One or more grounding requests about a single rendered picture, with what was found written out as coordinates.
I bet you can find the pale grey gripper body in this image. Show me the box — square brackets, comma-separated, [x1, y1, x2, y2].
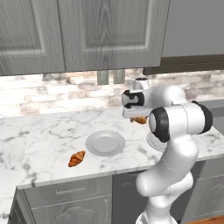
[122, 104, 153, 119]

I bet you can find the brown croissant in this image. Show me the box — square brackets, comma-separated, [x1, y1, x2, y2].
[129, 115, 148, 125]
[67, 150, 87, 168]

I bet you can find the grey round plate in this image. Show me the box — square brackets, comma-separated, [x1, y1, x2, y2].
[146, 132, 169, 153]
[85, 129, 127, 158]

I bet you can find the grey hob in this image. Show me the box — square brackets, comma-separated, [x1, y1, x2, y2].
[199, 98, 224, 136]

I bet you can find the dark grey dishwasher front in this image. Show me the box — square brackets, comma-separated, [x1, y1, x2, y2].
[111, 171, 151, 224]

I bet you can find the grey range hood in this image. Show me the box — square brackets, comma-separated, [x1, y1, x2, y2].
[143, 0, 224, 76]

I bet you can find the grey base cupboard door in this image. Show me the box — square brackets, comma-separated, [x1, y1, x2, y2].
[30, 194, 114, 224]

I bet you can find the grey cabinet side panel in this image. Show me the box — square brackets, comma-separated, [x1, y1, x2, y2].
[6, 187, 33, 224]

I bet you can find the grey wall socket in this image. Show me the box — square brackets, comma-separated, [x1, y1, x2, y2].
[96, 69, 110, 87]
[113, 68, 126, 85]

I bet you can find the grey wall cupboard door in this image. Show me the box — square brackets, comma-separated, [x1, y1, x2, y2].
[0, 0, 67, 76]
[57, 0, 172, 73]

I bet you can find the grey drawer handle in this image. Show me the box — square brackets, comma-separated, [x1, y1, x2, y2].
[55, 186, 88, 196]

